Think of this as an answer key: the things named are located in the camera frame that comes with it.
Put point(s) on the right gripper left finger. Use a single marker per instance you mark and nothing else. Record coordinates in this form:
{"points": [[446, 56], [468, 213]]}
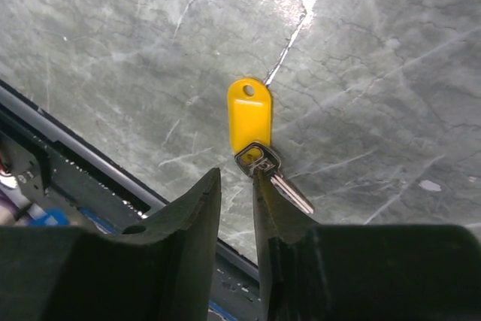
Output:
{"points": [[160, 268]]}

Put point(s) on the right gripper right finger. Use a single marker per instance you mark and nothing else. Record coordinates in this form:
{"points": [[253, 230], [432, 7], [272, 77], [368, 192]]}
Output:
{"points": [[313, 271]]}

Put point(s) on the yellow tag key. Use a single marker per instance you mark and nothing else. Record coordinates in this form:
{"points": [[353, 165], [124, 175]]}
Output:
{"points": [[250, 111]]}

